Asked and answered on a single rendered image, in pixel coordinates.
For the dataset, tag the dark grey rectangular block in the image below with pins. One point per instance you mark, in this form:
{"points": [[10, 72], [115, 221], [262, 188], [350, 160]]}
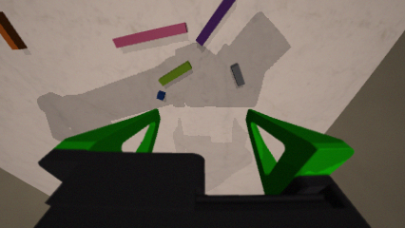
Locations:
{"points": [[237, 74]]}

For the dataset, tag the small dark blue block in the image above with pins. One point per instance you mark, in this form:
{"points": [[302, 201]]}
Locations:
{"points": [[161, 95]]}

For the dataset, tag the lime green rod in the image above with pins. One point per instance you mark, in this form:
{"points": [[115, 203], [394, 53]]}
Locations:
{"points": [[175, 73]]}

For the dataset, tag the dark purple rod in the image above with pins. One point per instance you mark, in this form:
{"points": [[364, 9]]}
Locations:
{"points": [[214, 20]]}

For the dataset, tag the pink rod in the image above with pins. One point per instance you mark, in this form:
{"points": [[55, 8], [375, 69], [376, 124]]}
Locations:
{"points": [[149, 35]]}

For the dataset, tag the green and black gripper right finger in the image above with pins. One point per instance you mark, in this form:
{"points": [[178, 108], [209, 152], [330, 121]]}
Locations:
{"points": [[307, 152]]}

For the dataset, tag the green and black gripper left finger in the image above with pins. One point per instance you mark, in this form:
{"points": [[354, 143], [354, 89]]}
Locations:
{"points": [[111, 137]]}

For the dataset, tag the orange rod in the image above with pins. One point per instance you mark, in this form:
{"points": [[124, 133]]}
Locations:
{"points": [[9, 34]]}

